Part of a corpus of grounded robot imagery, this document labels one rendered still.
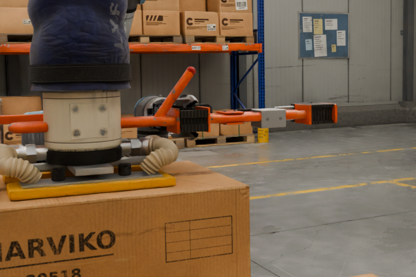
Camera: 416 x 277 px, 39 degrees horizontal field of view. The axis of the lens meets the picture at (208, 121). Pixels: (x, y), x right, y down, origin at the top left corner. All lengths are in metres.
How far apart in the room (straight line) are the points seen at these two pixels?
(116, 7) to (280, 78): 10.25
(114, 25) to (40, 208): 0.41
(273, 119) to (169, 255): 0.45
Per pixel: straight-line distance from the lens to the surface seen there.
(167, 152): 1.30
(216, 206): 1.26
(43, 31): 1.29
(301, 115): 1.52
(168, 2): 9.17
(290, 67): 11.62
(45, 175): 1.41
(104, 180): 1.25
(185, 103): 1.48
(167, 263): 1.25
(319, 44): 11.98
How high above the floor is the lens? 1.19
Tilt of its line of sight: 5 degrees down
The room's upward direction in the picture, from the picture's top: 1 degrees counter-clockwise
